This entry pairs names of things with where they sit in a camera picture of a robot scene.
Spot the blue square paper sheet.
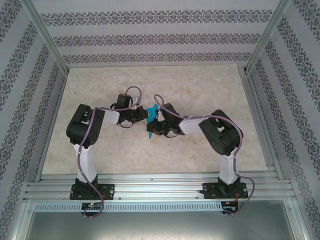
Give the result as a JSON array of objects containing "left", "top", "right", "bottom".
[{"left": 146, "top": 103, "right": 161, "bottom": 140}]

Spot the grey metal sheet panel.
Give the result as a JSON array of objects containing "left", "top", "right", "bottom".
[{"left": 24, "top": 211, "right": 301, "bottom": 240}]

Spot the aluminium mounting rail beam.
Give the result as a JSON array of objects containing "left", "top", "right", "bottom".
[{"left": 23, "top": 173, "right": 293, "bottom": 202}]

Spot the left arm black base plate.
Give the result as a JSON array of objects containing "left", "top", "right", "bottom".
[{"left": 69, "top": 183, "right": 116, "bottom": 201}]

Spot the aluminium side rail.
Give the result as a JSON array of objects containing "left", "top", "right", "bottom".
[
  {"left": 34, "top": 73, "right": 69, "bottom": 181},
  {"left": 237, "top": 65, "right": 285, "bottom": 181}
]

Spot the slotted grey cable duct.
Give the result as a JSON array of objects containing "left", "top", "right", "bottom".
[{"left": 33, "top": 201, "right": 223, "bottom": 212}]

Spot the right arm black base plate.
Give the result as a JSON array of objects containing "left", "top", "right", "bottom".
[{"left": 202, "top": 182, "right": 249, "bottom": 200}]

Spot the aluminium frame post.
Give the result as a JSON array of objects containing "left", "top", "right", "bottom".
[
  {"left": 21, "top": 0, "right": 70, "bottom": 75},
  {"left": 245, "top": 0, "right": 294, "bottom": 75}
]

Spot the aluminium lower frame bar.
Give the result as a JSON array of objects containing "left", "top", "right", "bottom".
[
  {"left": 7, "top": 199, "right": 35, "bottom": 240},
  {"left": 284, "top": 199, "right": 311, "bottom": 240}
]

